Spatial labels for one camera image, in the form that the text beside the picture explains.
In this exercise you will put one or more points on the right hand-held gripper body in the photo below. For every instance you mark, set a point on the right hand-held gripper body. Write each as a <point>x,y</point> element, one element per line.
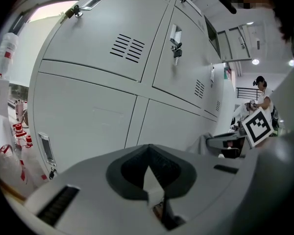
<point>258,128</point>

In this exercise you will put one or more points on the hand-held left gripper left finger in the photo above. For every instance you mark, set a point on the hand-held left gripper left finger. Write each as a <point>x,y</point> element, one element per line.
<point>93,192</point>

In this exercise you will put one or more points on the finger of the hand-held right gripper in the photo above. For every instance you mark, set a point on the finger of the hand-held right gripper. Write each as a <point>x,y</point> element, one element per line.
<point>230,141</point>

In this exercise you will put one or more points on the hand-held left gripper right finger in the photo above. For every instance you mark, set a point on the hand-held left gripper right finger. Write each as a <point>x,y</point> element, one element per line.
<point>205,192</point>

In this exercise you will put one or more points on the grey mesh wiping cloth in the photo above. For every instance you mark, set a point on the grey mesh wiping cloth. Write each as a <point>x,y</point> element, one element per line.
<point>201,141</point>

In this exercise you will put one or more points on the grey metal locker cabinet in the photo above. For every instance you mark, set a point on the grey metal locker cabinet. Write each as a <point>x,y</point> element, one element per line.
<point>88,106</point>

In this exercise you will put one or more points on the black metal railing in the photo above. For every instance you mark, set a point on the black metal railing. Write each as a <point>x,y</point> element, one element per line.
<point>247,92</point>

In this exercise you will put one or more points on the round ceiling light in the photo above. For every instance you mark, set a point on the round ceiling light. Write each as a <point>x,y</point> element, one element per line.
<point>255,61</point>
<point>292,62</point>

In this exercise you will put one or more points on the group of clear red-capped jugs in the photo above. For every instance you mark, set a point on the group of clear red-capped jugs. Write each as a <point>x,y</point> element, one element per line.
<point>5,53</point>

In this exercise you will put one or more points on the black framed window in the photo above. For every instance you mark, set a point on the black framed window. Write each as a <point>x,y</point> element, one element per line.
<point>46,11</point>

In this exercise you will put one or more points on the black head-worn camera mount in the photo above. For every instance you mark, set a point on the black head-worn camera mount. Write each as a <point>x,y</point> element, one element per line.
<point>226,1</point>

